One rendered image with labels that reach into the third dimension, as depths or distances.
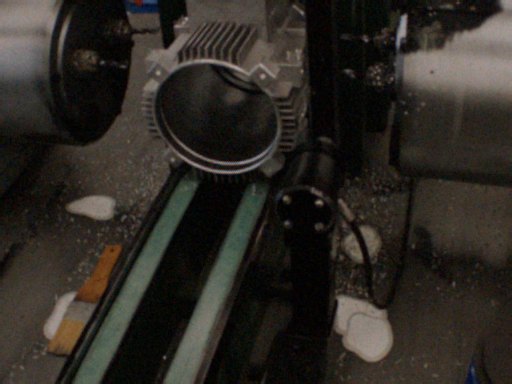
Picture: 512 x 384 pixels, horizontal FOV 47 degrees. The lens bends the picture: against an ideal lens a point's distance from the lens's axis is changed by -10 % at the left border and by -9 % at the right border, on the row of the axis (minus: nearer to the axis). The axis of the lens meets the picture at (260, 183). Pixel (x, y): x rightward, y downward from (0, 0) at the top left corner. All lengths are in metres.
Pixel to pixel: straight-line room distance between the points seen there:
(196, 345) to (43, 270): 0.37
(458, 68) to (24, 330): 0.63
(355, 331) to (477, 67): 0.35
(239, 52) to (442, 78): 0.22
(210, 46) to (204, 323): 0.30
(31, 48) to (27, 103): 0.07
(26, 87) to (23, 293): 0.29
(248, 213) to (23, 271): 0.37
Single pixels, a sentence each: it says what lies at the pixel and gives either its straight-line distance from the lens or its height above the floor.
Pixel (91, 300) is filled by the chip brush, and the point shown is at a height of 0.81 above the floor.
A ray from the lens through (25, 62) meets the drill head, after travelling 0.81.
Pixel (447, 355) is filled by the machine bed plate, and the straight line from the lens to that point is 0.76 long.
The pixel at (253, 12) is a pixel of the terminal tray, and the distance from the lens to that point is 0.75.
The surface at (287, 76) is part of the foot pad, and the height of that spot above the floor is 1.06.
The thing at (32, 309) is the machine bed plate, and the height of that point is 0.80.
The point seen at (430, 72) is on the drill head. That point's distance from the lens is 0.65.
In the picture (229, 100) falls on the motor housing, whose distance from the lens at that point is 0.91.
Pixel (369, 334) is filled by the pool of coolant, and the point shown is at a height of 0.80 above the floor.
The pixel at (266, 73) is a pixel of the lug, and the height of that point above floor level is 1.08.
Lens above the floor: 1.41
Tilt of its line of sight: 38 degrees down
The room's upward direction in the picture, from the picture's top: 5 degrees counter-clockwise
